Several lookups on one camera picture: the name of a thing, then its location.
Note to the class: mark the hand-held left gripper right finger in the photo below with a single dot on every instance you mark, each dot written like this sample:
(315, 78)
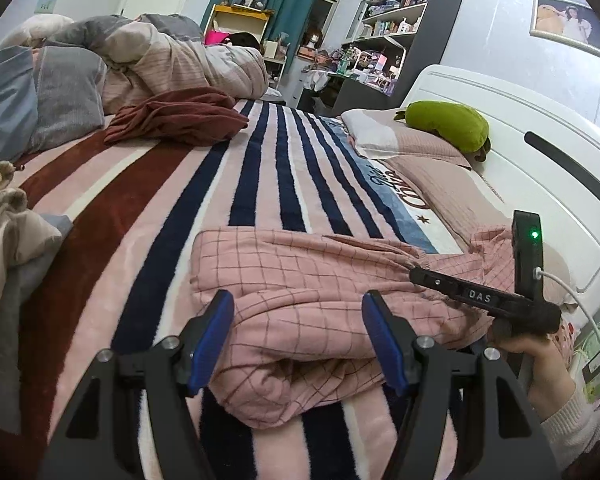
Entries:
(385, 345)

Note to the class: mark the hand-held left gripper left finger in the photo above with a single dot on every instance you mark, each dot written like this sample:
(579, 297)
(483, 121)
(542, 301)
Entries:
(212, 340)

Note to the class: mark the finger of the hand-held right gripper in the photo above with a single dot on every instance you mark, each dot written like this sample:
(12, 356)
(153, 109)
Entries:
(432, 282)

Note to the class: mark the pink checked pants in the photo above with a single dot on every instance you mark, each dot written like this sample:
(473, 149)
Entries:
(300, 285)

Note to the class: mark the person's right forearm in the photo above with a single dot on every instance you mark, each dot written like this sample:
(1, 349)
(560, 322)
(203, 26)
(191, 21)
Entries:
(577, 430)

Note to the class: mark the person's right hand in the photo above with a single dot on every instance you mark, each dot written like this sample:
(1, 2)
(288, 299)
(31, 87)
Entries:
(550, 375)

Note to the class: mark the pink quilted pillow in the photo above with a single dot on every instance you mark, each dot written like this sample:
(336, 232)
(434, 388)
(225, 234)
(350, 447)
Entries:
(445, 190)

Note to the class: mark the striped fleece blanket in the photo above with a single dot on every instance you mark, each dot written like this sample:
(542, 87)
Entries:
(190, 200)

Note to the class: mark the white and pink pillow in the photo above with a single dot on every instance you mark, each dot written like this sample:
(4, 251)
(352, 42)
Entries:
(380, 135)

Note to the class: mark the green plush toy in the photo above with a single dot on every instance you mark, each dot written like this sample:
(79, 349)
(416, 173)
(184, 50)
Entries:
(445, 122)

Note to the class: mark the white bed headboard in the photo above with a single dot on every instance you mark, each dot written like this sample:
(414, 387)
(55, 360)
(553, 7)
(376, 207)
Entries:
(505, 125)

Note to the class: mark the maroon cloth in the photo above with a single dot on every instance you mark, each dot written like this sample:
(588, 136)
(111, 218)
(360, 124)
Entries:
(175, 115)

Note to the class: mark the beige patterned cloth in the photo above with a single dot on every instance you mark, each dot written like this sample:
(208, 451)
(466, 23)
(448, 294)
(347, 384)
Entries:
(5, 240)

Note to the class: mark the dark bookshelf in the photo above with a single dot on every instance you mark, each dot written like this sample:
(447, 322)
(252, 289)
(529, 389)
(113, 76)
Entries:
(437, 20)

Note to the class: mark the wig on mannequin head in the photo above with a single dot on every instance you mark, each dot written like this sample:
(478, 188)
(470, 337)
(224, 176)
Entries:
(312, 39)

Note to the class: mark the grey and pink duvet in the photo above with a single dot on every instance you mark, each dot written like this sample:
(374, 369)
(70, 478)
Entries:
(170, 60)

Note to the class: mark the window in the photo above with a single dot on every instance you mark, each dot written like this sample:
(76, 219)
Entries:
(330, 0)

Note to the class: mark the grey blue folded clothes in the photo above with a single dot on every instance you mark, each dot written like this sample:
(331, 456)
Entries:
(30, 95)

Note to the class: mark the yellow shelf unit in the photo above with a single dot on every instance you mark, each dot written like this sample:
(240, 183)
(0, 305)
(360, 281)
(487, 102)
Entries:
(240, 12)

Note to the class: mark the pale pink pillow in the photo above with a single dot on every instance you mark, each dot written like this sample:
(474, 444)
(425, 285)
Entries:
(35, 30)

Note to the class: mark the framed wall picture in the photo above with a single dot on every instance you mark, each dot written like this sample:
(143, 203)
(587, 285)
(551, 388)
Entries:
(567, 22)

